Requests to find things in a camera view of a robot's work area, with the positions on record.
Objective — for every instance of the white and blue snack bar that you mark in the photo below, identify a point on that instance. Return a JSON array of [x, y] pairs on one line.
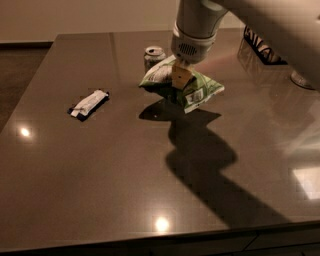
[[83, 109]]

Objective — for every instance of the green jalapeno chip bag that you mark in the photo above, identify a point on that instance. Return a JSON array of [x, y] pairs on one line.
[[197, 91]]

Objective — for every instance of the green 7up soda can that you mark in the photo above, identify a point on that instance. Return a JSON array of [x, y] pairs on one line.
[[152, 56]]

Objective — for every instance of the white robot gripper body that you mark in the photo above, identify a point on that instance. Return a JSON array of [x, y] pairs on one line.
[[190, 50]]

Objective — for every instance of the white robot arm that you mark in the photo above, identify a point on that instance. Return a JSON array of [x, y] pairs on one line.
[[290, 27]]

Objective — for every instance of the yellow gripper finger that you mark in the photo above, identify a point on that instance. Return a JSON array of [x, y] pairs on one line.
[[181, 74]]

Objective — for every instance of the black wire basket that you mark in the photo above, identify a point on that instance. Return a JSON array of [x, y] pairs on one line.
[[262, 50]]

